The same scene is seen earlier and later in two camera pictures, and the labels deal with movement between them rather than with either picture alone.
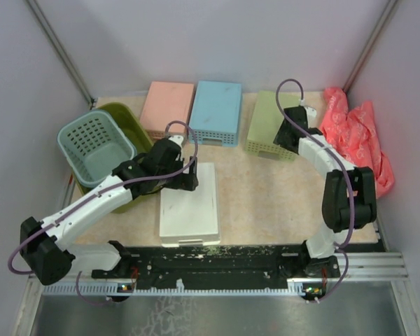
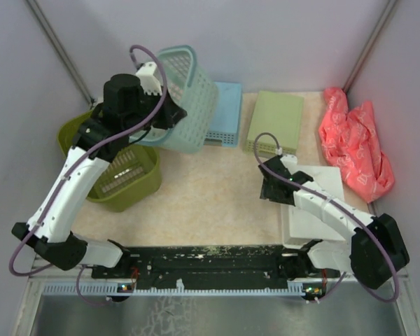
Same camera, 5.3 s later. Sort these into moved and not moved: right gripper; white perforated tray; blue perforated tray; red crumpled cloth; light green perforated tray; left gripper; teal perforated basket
Moved: teal perforated basket; right gripper; white perforated tray; left gripper
Not moved: blue perforated tray; red crumpled cloth; light green perforated tray
